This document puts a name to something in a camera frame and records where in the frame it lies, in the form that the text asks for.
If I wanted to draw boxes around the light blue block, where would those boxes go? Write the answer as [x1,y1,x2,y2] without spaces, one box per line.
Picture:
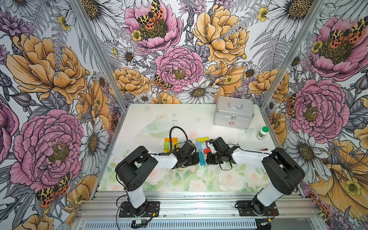
[196,141,203,151]

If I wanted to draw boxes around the teal block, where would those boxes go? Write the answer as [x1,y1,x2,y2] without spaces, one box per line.
[198,151,206,166]

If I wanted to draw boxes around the red block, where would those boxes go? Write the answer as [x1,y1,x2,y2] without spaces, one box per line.
[203,148,212,154]

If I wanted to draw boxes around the orange block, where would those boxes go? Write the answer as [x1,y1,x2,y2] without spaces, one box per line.
[164,138,178,142]

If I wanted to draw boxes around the lime green block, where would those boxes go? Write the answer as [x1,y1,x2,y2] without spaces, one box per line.
[164,141,170,151]

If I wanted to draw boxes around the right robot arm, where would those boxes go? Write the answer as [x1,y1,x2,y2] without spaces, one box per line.
[206,137,305,217]

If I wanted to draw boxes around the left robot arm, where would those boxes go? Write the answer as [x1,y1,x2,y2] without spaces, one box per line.
[115,140,200,217]

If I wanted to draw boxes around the clear glass bowl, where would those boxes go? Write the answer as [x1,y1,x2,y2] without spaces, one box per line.
[142,118,178,138]

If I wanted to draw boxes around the silver metal case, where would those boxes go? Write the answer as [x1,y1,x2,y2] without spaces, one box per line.
[213,96,255,129]

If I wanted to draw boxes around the white green-capped bottle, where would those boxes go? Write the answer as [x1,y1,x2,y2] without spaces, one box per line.
[256,126,269,140]

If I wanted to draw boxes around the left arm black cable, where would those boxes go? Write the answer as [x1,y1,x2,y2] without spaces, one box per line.
[168,126,189,153]

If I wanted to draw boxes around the aluminium rail frame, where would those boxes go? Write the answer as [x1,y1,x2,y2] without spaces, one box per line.
[73,192,327,230]

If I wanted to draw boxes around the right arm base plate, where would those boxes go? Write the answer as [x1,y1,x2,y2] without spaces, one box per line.
[234,200,279,217]

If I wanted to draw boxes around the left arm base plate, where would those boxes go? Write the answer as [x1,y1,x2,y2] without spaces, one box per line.
[118,201,161,218]

